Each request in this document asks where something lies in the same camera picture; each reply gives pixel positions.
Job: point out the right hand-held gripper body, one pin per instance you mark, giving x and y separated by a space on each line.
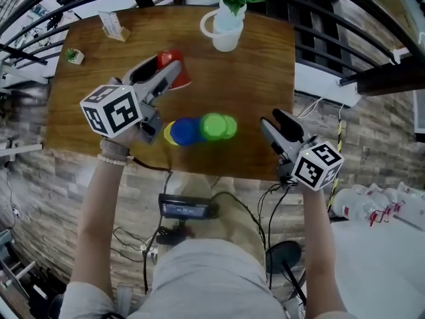
318 165

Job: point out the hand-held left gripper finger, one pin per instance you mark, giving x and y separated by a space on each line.
139 73
162 85

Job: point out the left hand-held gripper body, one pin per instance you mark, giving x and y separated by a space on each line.
113 111

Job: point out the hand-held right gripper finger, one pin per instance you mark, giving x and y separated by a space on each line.
290 128
279 141

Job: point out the red paper cup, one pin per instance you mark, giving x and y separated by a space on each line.
182 76

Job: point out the green paper cup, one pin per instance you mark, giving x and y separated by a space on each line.
232 128
214 126

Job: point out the yellow paper cup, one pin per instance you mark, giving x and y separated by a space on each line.
168 135

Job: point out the person's right forearm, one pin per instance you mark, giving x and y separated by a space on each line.
320 251

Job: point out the person's left forearm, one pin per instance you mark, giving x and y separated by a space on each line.
96 228

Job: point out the person's left hand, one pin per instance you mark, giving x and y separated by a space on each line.
124 137

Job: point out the yellow black striped tape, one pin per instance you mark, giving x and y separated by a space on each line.
338 158

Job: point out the grey wristband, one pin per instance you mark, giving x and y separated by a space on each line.
114 148

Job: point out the wooden card holder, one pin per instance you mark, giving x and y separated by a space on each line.
113 27

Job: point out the white base panel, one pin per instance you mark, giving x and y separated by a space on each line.
325 85

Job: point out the pack of water bottles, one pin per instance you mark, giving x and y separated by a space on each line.
358 206

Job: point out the small potted plant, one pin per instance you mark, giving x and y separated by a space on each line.
74 56

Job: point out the white pitcher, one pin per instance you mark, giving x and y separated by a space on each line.
227 42

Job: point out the person's beige trousers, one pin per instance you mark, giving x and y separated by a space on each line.
232 218

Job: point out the pale blue plant vase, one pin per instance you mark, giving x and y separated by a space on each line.
229 20

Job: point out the pile of white packets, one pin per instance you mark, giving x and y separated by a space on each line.
408 194

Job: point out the black round stand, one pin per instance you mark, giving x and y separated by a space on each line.
282 256

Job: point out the small black monitor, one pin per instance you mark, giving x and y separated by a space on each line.
187 208

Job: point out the white table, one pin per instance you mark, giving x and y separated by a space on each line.
375 271

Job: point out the white power strip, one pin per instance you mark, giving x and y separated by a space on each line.
151 254

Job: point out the person's light shirt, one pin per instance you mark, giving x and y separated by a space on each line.
206 281

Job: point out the dark wooden post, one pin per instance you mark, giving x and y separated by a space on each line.
391 81

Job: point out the white rail bracket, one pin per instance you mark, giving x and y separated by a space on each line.
399 56

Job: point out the black monitor mount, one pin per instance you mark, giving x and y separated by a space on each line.
172 233

